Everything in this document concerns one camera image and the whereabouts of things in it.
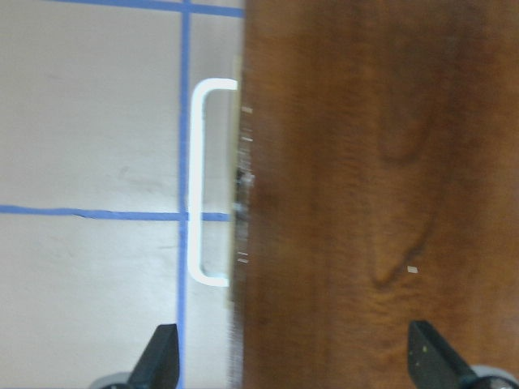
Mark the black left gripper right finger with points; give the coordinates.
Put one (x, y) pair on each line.
(433, 363)

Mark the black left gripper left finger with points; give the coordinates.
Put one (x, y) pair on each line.
(158, 366)

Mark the wooden drawer with white handle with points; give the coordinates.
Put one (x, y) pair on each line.
(195, 194)

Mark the dark wooden drawer cabinet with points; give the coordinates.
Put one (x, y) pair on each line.
(384, 187)

